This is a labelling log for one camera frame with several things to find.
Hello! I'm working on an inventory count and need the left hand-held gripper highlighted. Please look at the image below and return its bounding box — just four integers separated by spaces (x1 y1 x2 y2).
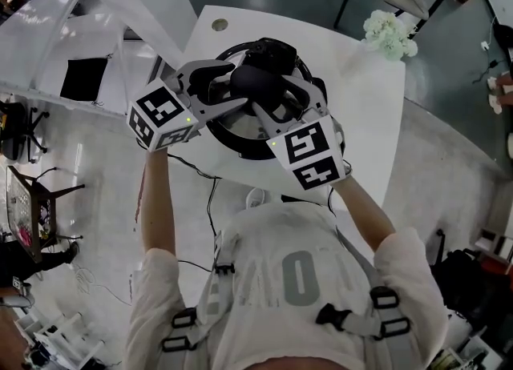
127 59 250 154

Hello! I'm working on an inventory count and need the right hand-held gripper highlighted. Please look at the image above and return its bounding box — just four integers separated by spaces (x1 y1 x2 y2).
251 72 353 192

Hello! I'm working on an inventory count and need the black round pot lid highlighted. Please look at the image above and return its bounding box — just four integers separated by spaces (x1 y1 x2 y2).
203 37 324 159

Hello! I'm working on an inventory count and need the person's right forearm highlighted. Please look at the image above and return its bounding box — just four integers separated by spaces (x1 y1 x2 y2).
330 175 398 254

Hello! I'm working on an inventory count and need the person's left forearm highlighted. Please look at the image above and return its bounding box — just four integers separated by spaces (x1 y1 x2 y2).
139 146 180 257

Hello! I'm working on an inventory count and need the white flower bouquet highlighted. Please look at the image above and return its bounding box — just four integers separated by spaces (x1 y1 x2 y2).
362 9 419 62

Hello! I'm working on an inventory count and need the black cloth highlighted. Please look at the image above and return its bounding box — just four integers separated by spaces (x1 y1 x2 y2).
59 57 110 104

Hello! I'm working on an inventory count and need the white metal rack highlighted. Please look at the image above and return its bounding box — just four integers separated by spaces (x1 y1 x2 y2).
0 0 161 101

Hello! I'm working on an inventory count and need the person's white shirt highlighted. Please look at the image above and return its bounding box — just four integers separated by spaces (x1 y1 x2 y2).
124 199 450 370

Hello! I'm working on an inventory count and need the black office chair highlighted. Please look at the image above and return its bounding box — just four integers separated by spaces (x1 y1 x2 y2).
0 99 51 163
434 227 448 269

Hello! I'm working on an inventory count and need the glass coffee table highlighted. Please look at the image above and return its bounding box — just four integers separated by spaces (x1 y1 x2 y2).
5 165 86 264

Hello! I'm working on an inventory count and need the grey chest harness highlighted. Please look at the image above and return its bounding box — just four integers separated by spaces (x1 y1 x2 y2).
161 227 426 370

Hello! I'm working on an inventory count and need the black backpack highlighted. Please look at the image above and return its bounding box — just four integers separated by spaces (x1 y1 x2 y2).
430 247 513 321

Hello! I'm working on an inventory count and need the white low rack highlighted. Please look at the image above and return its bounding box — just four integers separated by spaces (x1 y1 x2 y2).
15 312 106 370

